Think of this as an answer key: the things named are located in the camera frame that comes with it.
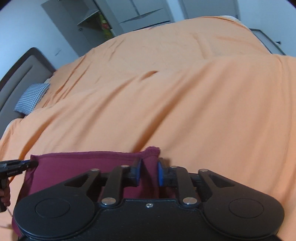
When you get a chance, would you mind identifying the maroon long sleeve shirt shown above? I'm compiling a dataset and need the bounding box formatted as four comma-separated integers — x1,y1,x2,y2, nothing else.
11,146,178,237

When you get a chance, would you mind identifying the person left hand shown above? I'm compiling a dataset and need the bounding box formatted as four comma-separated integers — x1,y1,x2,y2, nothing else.
0,179,11,207

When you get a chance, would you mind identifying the black white checkered pillow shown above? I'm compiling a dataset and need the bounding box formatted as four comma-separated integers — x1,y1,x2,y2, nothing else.
14,83,50,115

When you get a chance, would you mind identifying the orange duvet cover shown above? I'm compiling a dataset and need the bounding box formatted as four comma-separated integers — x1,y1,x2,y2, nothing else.
1,16,295,240

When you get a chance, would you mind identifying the dark wood padded headboard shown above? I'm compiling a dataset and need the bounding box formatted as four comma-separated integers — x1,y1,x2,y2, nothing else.
0,47,56,136

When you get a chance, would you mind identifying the colourful bag in wardrobe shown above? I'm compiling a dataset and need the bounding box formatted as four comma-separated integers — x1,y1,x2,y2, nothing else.
99,12,113,40

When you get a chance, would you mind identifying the grey wardrobe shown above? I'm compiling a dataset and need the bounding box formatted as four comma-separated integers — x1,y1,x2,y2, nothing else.
41,0,173,56

